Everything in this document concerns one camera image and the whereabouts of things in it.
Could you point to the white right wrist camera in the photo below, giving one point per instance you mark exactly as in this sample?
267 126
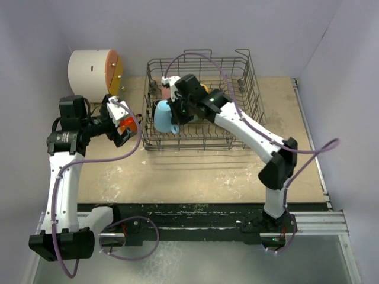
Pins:
171 82

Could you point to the aluminium frame rail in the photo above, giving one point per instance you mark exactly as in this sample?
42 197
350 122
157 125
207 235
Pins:
321 223

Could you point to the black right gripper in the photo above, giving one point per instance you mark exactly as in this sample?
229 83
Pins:
177 118

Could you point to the pink plastic tumbler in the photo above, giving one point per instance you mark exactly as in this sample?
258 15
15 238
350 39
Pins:
165 92

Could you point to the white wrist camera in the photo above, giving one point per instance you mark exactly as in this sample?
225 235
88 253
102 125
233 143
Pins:
171 82
117 110

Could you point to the light blue ceramic mug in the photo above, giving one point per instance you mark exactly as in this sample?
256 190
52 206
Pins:
162 118

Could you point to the orange ceramic mug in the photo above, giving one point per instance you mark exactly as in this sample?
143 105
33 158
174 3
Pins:
128 126

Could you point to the black ceramic mug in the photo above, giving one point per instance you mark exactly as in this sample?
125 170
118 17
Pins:
155 106

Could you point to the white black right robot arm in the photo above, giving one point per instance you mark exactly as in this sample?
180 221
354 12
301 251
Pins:
277 153

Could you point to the grey wire dish rack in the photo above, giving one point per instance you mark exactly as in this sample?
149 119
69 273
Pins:
231 73

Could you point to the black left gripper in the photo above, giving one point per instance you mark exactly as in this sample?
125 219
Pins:
120 139

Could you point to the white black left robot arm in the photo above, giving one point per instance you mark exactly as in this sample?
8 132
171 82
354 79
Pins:
63 235

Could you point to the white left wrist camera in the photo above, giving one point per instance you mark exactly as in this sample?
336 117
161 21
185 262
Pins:
117 110

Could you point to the white round drawer cabinet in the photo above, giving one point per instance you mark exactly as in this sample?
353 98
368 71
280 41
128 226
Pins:
95 73

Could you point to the yellow ceramic mug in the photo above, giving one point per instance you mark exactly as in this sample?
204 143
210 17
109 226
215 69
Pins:
205 87

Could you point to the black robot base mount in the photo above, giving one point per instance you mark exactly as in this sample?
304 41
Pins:
135 223

